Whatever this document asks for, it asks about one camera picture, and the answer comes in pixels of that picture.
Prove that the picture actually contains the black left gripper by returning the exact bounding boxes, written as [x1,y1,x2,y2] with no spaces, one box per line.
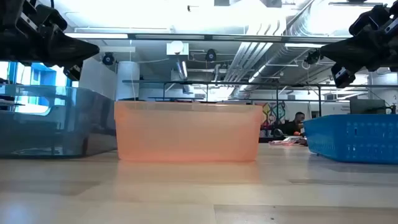
[0,0,101,68]

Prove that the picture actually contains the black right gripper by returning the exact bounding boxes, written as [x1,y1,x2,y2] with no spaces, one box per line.
[320,2,398,73]

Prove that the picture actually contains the dark grey translucent bin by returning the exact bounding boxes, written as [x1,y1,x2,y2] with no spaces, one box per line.
[0,84,118,159]

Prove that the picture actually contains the pink clear-wrapped candy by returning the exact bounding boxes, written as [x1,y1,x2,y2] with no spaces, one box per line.
[269,136,302,146]

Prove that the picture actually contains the black ceiling device cluster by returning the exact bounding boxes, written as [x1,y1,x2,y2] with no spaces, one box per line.
[304,49,324,65]

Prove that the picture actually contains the dark background monitor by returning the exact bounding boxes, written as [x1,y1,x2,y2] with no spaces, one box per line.
[349,99,387,115]

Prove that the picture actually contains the white round column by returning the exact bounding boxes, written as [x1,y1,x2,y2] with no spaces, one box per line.
[116,60,141,101]

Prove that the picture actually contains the person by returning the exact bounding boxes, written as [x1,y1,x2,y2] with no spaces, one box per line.
[279,111,308,138]

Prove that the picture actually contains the blue slotted plastic basket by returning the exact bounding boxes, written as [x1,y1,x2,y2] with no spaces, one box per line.
[302,113,398,165]

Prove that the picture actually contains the white box with round lamp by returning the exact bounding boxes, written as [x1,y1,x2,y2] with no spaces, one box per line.
[166,40,190,56]

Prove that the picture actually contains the grey overhead beam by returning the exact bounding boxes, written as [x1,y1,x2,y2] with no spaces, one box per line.
[65,32,352,44]

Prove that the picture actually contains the silver ceiling ducts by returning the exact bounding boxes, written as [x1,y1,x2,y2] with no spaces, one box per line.
[223,12,351,91]

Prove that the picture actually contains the orange translucent plastic bin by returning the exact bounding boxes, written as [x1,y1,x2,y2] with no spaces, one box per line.
[113,100,264,162]

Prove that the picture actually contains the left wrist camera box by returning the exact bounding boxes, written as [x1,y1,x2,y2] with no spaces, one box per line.
[63,62,84,82]

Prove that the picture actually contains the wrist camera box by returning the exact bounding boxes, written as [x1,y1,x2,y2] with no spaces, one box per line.
[330,62,356,89]
[63,62,84,82]

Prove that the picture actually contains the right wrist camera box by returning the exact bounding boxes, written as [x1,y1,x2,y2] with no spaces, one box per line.
[330,62,356,89]

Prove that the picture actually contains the colourful wall mural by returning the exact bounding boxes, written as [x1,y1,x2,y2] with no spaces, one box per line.
[261,101,287,138]

